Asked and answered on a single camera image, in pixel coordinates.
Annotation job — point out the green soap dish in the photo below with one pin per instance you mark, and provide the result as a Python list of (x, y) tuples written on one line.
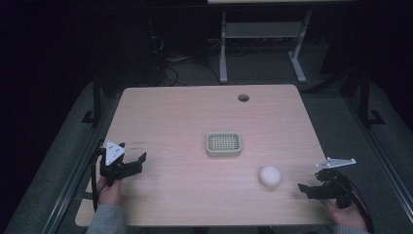
[(223, 144)]

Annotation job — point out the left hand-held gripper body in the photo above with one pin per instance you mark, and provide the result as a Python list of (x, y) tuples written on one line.
[(114, 169)]

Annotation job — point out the white round soap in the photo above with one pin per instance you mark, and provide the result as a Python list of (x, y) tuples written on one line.
[(270, 176)]

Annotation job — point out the black metal stand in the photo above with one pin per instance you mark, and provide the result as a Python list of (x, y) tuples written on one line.
[(96, 97), (365, 97)]

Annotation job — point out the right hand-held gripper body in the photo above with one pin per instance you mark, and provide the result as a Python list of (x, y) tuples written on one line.
[(334, 185)]

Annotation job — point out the person's right hand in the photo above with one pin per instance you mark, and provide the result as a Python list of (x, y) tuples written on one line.
[(345, 216)]

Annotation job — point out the white metal stand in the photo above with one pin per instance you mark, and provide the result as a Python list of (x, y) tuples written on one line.
[(259, 30)]

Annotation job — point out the person's left hand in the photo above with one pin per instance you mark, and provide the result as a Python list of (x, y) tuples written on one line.
[(109, 192)]

